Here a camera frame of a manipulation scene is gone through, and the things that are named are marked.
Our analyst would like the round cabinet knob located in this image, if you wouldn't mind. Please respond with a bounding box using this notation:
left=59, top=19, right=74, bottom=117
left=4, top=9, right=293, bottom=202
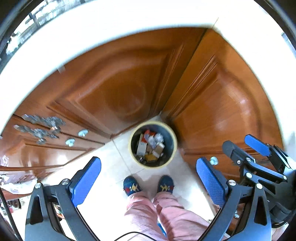
left=78, top=129, right=89, bottom=137
left=65, top=138, right=75, bottom=147

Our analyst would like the right blue slipper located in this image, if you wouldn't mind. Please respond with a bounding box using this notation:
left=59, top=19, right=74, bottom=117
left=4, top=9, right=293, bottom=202
left=157, top=175, right=175, bottom=194

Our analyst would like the blue slipper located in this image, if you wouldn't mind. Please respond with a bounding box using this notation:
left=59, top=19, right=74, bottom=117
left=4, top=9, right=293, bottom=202
left=157, top=175, right=175, bottom=194
left=123, top=176, right=142, bottom=196

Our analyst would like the wooden cabinet door right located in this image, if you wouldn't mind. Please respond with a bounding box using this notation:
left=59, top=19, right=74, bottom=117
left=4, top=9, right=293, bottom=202
left=160, top=29, right=284, bottom=181

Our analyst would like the wooden cabinet door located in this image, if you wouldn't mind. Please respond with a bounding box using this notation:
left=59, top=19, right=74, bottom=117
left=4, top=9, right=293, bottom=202
left=160, top=29, right=284, bottom=181
left=15, top=28, right=205, bottom=142

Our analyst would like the left blue slipper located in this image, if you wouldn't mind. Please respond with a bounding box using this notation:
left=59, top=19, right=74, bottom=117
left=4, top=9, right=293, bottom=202
left=123, top=176, right=142, bottom=196

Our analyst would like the right pink trouser leg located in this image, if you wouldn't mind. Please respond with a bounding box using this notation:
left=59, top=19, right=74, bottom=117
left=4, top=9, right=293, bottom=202
left=154, top=192, right=209, bottom=240

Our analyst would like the pink trouser leg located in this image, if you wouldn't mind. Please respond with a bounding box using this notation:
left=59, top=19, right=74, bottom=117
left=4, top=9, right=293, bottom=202
left=123, top=191, right=167, bottom=240
left=154, top=192, right=209, bottom=240

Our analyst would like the left pink trouser leg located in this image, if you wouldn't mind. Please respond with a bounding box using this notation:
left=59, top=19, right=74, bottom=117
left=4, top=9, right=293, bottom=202
left=123, top=191, right=167, bottom=240

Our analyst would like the black bin with yellow rim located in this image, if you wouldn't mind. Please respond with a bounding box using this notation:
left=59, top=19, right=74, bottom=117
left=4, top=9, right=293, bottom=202
left=128, top=121, right=178, bottom=169

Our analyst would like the wooden cabinet door left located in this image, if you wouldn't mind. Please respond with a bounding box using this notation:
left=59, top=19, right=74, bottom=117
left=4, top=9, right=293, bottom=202
left=15, top=28, right=205, bottom=142

